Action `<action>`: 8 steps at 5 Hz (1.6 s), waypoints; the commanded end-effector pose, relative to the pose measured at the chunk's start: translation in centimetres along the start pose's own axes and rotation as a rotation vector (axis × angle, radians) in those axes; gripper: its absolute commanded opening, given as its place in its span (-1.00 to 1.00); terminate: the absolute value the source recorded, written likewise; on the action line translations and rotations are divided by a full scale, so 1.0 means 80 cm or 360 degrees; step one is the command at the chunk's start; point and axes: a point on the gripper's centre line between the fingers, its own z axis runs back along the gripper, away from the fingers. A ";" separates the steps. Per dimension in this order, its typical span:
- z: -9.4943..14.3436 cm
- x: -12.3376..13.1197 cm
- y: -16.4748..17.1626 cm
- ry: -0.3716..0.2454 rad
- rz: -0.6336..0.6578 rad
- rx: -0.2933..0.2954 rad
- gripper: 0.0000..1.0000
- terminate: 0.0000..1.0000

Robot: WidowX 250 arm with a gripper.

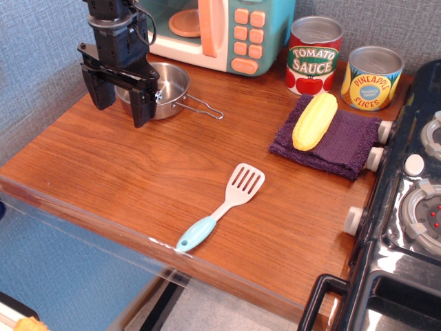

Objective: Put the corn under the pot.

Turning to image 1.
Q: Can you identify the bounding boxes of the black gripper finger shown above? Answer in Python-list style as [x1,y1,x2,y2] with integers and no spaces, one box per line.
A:
[81,65,116,110]
[129,88,158,128]

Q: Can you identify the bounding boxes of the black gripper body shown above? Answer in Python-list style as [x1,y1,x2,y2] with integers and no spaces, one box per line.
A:
[78,21,159,90]

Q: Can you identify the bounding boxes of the yellow toy corn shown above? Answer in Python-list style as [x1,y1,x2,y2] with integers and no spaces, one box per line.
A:
[292,93,338,151]

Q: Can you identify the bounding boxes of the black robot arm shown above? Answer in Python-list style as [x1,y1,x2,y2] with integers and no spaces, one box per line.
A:
[77,1,161,128]

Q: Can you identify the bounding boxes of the small steel pot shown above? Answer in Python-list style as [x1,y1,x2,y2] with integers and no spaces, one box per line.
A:
[114,61,225,121]

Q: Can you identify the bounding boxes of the orange microwave plate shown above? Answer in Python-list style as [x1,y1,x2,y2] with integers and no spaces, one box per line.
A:
[168,9,201,38]

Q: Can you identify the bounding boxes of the teal toy microwave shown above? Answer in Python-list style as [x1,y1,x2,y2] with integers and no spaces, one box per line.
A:
[140,1,296,77]

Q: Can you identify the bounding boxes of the white and teal spatula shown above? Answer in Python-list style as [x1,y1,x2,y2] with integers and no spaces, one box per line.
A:
[176,163,266,252]

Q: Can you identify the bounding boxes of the clear acrylic table guard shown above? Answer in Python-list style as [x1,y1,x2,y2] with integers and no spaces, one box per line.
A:
[1,176,303,323]

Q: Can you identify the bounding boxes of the tomato sauce can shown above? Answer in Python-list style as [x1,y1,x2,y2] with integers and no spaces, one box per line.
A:
[285,16,344,95]

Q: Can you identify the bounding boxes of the purple folded towel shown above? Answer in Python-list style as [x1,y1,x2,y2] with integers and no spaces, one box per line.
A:
[269,94,381,181]

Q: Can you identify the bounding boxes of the pineapple slices can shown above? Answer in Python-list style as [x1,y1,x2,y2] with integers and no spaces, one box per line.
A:
[340,46,404,111]

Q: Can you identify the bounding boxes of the white middle stove knob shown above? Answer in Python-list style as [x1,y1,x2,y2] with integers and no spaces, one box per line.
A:
[365,147,384,172]

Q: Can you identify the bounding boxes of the white stove knob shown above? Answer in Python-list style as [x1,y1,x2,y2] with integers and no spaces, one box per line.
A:
[365,147,384,172]
[377,121,393,145]
[343,206,364,236]

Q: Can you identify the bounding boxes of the white lower stove knob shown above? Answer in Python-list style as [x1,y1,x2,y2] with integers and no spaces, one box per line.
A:
[343,206,364,236]

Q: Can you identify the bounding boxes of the white upper stove knob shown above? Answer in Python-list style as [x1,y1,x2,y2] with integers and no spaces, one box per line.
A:
[377,121,393,145]

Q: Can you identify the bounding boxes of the black toy stove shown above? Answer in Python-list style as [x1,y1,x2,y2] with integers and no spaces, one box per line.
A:
[298,60,440,330]

